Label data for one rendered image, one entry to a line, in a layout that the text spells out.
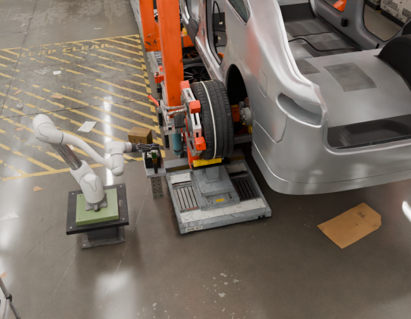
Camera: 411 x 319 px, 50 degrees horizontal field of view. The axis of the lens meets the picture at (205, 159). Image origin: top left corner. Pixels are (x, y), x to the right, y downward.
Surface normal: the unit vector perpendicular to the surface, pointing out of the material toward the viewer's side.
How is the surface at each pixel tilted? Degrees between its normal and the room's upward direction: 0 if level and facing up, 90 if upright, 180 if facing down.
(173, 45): 90
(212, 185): 0
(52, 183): 0
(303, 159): 90
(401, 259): 0
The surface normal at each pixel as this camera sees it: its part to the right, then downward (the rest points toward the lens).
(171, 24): 0.23, 0.58
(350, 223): -0.06, -0.78
